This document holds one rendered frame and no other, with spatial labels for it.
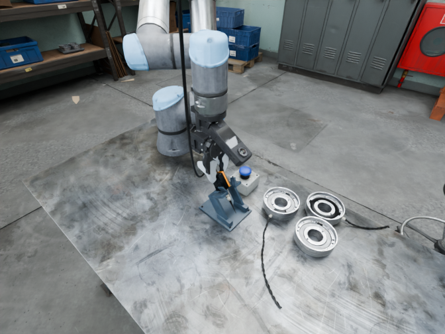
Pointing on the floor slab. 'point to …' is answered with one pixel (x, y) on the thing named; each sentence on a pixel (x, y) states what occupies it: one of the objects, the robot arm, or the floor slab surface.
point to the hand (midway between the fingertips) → (218, 177)
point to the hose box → (426, 44)
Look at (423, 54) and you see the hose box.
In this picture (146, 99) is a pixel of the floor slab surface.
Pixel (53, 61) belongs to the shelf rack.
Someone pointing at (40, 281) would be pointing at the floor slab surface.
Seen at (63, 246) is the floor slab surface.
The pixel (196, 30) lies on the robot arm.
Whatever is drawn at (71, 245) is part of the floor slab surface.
